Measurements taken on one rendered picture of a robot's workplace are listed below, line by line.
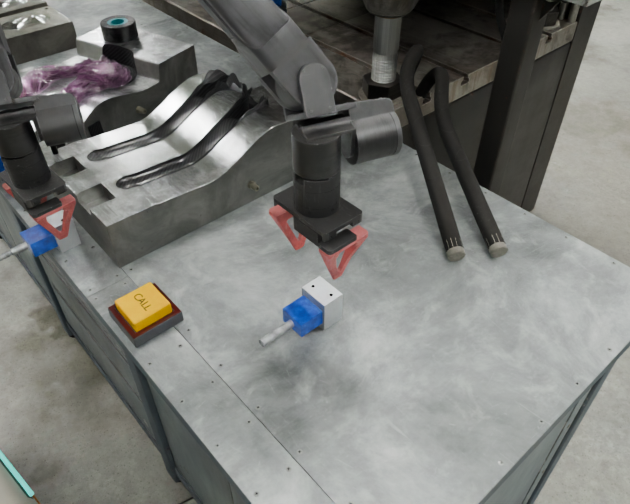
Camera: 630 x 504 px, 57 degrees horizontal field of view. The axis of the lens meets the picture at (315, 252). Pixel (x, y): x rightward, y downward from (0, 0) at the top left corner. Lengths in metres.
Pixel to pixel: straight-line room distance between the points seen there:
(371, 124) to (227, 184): 0.42
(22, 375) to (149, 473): 0.54
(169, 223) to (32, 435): 1.00
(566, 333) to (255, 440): 0.47
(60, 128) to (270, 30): 0.40
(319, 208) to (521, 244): 0.46
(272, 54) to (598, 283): 0.64
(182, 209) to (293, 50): 0.44
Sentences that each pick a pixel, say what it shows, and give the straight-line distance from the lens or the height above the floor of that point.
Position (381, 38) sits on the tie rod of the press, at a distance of 1.39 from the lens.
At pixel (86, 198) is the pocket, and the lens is 1.05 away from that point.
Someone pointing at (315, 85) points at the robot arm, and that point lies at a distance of 0.64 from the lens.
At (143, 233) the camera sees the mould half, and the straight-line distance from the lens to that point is 0.99.
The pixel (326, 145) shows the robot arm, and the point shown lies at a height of 1.12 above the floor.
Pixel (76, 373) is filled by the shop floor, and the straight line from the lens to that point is 1.94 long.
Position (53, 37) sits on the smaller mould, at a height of 0.84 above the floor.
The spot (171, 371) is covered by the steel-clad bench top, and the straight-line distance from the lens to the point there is 0.84.
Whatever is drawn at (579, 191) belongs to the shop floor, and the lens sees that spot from 2.68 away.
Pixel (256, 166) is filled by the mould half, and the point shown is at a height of 0.87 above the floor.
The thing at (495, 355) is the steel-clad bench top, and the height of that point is 0.80.
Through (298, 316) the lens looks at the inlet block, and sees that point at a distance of 0.83.
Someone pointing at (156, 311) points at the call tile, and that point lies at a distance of 0.87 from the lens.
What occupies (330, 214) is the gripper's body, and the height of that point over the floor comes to 1.02.
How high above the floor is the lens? 1.47
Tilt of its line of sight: 43 degrees down
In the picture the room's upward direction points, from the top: straight up
